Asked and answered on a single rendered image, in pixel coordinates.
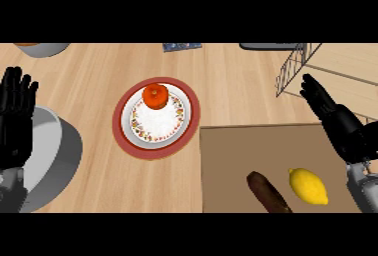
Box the blue patterned box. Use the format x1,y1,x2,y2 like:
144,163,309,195
163,43,204,53

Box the wire tiered shelf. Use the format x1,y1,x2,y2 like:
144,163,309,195
275,43,378,122

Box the grey bowl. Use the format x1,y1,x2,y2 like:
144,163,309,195
14,43,73,59

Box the red round placemat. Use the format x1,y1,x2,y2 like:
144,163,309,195
111,76,203,161

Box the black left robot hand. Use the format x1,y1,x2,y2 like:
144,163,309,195
0,66,40,171

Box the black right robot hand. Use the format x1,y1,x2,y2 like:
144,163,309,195
299,73,378,165

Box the grey round pot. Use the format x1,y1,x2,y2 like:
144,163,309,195
18,105,84,214

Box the dark grey appliance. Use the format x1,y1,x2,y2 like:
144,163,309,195
238,43,301,52

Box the orange persimmon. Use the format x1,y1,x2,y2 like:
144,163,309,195
141,83,172,110

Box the white patterned plate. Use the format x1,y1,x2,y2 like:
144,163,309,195
120,83,191,150

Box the brown tray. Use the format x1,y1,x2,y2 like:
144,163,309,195
200,123,364,214

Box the yellow lemon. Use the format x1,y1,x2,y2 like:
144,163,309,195
287,167,330,206

